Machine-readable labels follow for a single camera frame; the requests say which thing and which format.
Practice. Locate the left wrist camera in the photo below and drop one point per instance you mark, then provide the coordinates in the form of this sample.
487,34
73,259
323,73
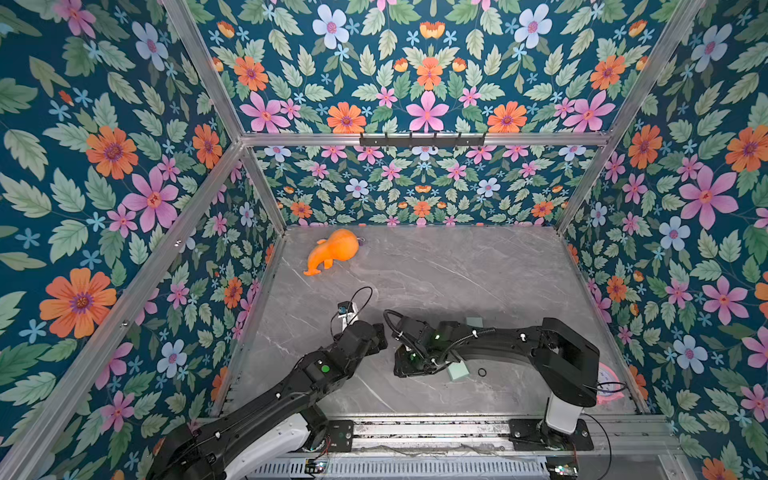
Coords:
347,312

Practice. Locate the pink alarm clock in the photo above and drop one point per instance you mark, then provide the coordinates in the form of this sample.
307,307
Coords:
609,387

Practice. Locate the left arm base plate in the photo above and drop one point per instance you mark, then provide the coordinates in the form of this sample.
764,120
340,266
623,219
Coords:
337,436

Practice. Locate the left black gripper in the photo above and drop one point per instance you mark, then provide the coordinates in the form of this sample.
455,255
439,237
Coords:
373,346

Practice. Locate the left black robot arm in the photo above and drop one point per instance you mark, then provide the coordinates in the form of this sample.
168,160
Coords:
281,420

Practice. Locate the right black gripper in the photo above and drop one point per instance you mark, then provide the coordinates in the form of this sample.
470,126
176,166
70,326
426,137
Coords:
402,330

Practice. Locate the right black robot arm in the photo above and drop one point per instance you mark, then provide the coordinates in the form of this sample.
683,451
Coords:
567,362

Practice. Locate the black hook rail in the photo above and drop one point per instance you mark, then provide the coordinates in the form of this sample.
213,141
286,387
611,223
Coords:
438,140

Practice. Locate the orange plush toy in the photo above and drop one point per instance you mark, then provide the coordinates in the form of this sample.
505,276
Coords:
342,245

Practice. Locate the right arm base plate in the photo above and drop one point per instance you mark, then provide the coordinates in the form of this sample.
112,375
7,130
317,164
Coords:
535,435

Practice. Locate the mint box lid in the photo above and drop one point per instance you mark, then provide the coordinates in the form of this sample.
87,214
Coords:
457,371

